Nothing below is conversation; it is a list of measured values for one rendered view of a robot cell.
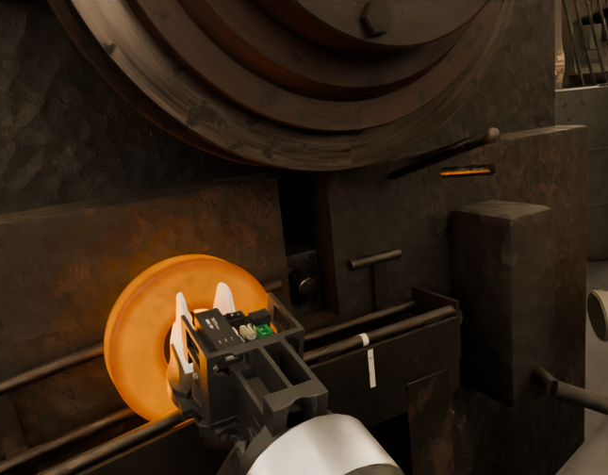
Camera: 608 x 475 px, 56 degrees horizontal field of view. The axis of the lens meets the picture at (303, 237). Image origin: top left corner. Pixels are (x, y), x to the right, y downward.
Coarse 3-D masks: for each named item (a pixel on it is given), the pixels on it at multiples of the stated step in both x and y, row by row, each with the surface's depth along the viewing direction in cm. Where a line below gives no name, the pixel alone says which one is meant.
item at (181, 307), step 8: (176, 296) 46; (176, 304) 46; (184, 304) 44; (176, 312) 47; (184, 312) 44; (176, 320) 47; (192, 320) 49; (176, 328) 47; (176, 336) 47; (176, 344) 46; (184, 360) 44; (184, 368) 44; (192, 368) 43
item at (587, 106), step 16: (560, 96) 281; (576, 96) 278; (592, 96) 276; (560, 112) 283; (576, 112) 280; (592, 112) 278; (592, 128) 279; (592, 144) 281; (592, 160) 283; (592, 176) 285; (592, 192) 287; (592, 208) 288; (592, 224) 290; (592, 240) 292; (592, 256) 294
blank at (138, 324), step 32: (192, 256) 50; (128, 288) 48; (160, 288) 47; (192, 288) 49; (256, 288) 52; (128, 320) 46; (160, 320) 48; (128, 352) 47; (160, 352) 48; (128, 384) 47; (160, 384) 49; (160, 416) 49
